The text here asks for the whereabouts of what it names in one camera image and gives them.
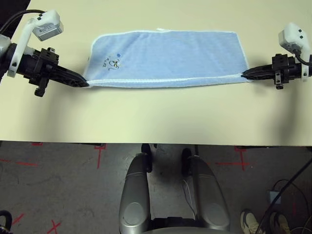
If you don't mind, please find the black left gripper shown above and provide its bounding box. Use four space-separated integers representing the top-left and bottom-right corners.
16 47 89 98

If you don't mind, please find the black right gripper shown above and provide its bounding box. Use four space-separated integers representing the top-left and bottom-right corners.
241 53 304 90

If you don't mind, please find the light blue terry towel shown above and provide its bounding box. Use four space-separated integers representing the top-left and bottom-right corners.
82 27 250 89

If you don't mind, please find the small grey floor box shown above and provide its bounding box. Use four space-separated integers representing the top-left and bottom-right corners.
265 190 280 202

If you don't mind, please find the grey robot waist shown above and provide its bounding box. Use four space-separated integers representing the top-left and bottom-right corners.
119 216 230 234

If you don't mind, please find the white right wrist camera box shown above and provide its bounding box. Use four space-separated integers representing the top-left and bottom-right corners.
278 22 312 82

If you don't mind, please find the black floor cable loop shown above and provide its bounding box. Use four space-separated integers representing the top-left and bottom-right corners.
270 179 312 234

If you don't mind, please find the thin white wire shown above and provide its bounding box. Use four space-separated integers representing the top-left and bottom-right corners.
182 179 197 219

